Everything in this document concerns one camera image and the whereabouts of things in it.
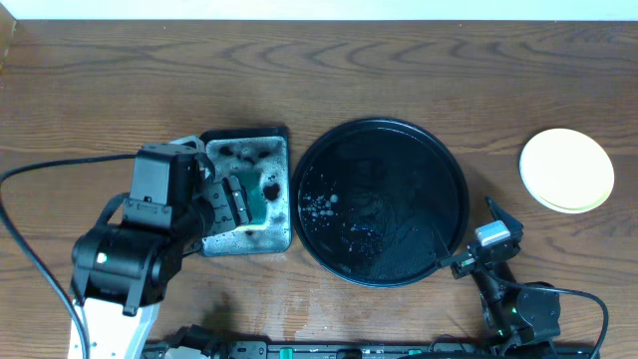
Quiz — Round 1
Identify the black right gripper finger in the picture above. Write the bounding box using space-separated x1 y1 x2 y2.
485 196 523 237
429 218 463 270

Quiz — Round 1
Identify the green and yellow sponge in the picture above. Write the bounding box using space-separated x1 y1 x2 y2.
236 172 267 230

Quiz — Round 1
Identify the yellow plate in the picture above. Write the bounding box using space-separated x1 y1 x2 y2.
519 128 615 214

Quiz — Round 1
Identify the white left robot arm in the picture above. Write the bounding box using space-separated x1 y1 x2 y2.
69 144 252 358

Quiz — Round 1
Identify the black rectangular soapy water tray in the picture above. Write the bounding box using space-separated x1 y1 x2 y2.
200 127 292 257

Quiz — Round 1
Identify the round black tray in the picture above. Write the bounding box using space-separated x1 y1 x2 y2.
290 118 470 287

